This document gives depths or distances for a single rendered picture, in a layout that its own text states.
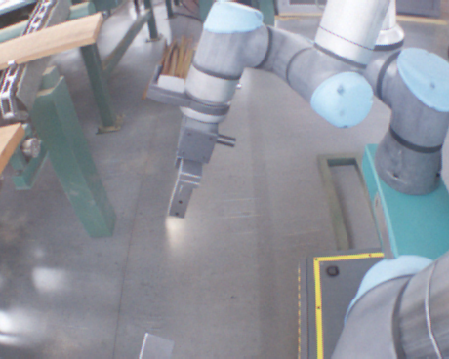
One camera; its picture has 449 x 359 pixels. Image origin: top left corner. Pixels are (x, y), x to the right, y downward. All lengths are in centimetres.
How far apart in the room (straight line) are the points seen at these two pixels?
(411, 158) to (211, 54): 37
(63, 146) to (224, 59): 92
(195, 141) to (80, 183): 95
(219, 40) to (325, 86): 16
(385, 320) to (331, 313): 74
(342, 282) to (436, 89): 61
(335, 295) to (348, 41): 70
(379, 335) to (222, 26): 41
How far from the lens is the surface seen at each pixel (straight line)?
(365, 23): 42
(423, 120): 58
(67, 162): 135
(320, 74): 43
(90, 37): 103
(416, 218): 62
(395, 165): 63
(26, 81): 113
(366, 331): 20
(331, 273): 99
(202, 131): 49
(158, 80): 54
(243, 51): 49
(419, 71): 55
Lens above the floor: 116
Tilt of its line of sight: 43 degrees down
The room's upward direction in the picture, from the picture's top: 8 degrees counter-clockwise
